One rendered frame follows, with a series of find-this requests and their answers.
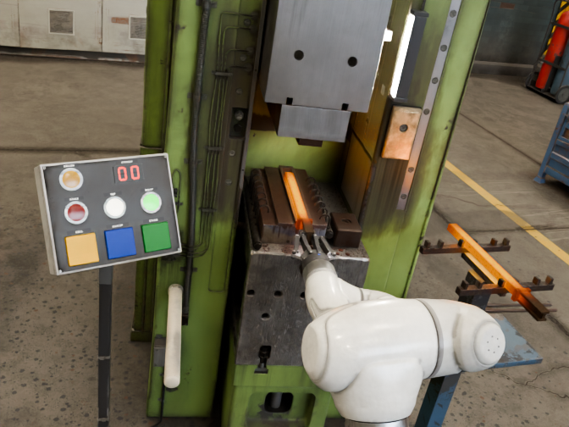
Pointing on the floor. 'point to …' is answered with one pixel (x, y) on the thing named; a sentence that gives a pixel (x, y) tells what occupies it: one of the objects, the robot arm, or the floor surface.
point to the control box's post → (104, 342)
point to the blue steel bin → (557, 152)
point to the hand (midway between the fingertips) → (306, 230)
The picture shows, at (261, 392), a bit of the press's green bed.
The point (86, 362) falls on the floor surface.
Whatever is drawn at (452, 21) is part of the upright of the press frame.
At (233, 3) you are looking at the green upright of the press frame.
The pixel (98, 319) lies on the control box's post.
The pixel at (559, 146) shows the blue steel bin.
